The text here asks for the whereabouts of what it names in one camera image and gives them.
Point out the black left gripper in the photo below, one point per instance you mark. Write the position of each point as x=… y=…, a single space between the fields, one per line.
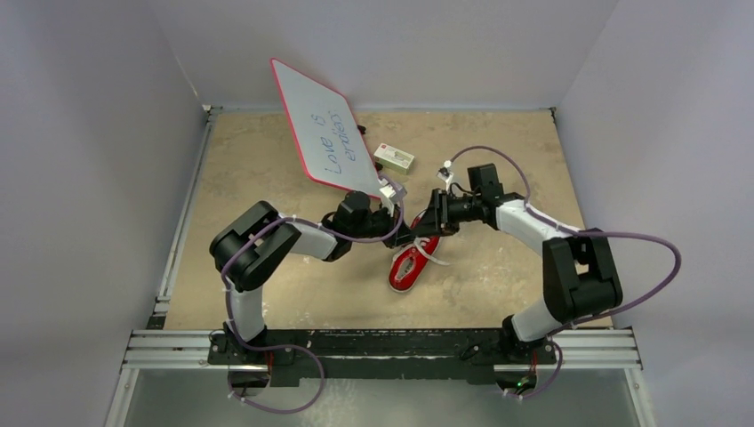
x=402 y=237

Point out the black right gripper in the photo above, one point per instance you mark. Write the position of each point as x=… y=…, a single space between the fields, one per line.
x=440 y=211

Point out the red canvas sneaker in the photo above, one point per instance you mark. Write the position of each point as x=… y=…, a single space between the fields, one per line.
x=397 y=285

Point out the white shoelace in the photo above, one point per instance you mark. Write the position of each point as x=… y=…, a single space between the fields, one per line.
x=412 y=260

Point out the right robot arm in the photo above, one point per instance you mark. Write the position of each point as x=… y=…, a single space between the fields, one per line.
x=579 y=277

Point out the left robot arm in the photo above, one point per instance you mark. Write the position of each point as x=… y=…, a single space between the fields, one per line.
x=248 y=252

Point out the small white green box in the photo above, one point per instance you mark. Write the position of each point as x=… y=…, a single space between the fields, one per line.
x=394 y=159

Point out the pink framed whiteboard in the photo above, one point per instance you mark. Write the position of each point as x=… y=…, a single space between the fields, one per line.
x=330 y=146

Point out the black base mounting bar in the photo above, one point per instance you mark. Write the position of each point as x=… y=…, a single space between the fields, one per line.
x=477 y=356

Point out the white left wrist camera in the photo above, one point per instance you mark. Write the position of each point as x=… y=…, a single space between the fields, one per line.
x=391 y=193

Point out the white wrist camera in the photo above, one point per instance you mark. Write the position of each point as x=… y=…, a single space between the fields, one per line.
x=391 y=193
x=446 y=175

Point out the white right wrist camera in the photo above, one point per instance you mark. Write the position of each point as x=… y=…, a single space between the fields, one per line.
x=446 y=175

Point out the aluminium rail frame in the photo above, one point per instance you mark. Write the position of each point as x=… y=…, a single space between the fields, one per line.
x=247 y=156

